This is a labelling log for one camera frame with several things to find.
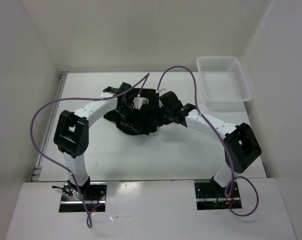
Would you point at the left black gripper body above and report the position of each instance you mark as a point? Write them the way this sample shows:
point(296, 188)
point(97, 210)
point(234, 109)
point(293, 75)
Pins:
point(127, 113)

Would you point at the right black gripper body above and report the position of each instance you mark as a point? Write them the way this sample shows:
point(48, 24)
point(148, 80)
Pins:
point(165, 116)

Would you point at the black shorts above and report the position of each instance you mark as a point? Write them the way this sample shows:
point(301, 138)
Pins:
point(148, 119)

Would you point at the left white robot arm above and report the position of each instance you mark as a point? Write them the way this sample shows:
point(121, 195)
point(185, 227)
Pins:
point(72, 135)

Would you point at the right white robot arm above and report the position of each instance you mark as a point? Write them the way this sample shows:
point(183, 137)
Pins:
point(240, 145)

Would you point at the white perforated plastic basket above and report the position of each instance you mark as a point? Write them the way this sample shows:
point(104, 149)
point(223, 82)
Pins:
point(223, 80)

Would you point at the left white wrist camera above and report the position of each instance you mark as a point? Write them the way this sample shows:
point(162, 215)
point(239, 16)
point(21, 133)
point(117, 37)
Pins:
point(138, 102)

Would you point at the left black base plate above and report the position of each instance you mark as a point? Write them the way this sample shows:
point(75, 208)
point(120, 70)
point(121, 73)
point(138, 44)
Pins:
point(95, 199)

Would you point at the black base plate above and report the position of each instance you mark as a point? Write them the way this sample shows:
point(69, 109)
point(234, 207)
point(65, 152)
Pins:
point(95, 199)
point(210, 196)

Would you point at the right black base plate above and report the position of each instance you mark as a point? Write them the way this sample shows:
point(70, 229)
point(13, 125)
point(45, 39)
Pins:
point(210, 196)

